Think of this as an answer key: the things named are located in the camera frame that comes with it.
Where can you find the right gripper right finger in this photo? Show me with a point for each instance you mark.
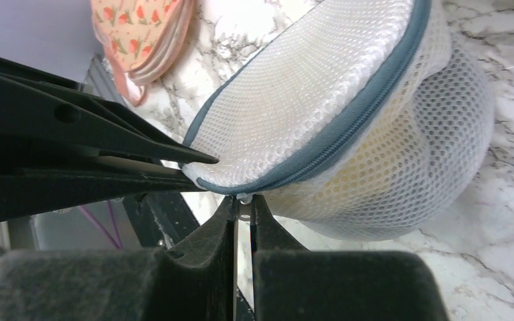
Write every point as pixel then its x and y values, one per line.
pixel 292 282

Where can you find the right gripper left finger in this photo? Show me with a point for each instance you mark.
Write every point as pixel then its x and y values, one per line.
pixel 78 285

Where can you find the floral pink laundry bag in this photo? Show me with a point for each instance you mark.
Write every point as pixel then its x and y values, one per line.
pixel 141 39

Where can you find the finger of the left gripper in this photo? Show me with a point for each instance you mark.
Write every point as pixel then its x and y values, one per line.
pixel 32 190
pixel 36 104

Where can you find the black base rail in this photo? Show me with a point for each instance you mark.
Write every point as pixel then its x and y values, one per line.
pixel 159 221

